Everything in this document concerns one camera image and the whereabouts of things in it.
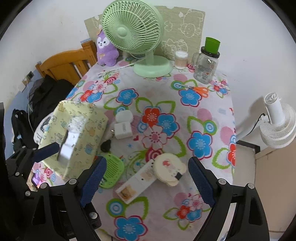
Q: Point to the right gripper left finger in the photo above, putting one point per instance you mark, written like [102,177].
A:
[66,210]

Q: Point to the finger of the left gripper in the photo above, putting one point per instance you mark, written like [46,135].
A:
[45,152]

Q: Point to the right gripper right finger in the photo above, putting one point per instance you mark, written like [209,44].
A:
[249,220]

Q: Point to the green panda speaker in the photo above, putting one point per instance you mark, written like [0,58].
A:
[114,170]

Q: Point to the black car key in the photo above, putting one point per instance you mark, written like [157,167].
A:
[106,146]

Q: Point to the white rectangular device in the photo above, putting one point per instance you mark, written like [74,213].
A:
[138,183]

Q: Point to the white charger adapter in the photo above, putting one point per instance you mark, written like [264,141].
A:
[123,130]

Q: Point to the white round earbud case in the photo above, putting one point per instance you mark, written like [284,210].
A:
[124,116]

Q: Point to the round cream compact mirror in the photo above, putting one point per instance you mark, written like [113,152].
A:
[169,169]

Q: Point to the black backpack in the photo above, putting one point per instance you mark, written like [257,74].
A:
[23,134]

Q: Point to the yellow fabric storage box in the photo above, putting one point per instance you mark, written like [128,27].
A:
[88,142]

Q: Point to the black clothing pile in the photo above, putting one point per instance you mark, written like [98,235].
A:
[46,98]

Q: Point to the floral tablecloth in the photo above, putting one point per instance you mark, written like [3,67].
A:
[167,118]

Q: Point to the white standing fan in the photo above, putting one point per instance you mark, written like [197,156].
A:
[277,126]

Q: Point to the purple plush bunny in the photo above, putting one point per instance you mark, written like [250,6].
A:
[107,53]

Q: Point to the green desk fan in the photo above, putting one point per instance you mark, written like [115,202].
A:
[137,27]

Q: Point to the glass mug jar green lid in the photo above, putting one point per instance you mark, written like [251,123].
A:
[206,61]

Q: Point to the cotton swab container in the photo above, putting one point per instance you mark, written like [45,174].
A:
[181,58]

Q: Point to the orange handled scissors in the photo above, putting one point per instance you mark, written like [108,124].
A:
[203,92]

